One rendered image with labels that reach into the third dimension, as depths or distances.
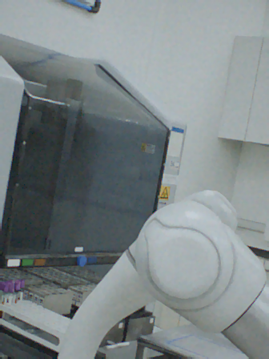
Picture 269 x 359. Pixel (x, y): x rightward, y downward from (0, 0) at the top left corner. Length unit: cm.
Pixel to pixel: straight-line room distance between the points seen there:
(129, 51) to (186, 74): 57
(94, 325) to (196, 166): 320
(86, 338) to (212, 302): 30
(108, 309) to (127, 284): 6
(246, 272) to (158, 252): 13
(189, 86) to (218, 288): 328
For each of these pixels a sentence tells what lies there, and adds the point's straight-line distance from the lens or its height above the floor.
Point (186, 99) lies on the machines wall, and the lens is 405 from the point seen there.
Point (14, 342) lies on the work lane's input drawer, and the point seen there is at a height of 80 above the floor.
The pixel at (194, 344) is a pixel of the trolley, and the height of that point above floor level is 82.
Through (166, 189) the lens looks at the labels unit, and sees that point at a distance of 211.
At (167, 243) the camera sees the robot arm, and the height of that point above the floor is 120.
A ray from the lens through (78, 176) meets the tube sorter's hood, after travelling 177.
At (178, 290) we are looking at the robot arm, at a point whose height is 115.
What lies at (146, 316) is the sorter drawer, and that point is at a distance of 204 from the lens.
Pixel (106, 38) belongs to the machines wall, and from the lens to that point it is 345.
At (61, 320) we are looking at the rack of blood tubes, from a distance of 163.
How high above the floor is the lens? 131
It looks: 3 degrees down
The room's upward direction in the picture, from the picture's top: 10 degrees clockwise
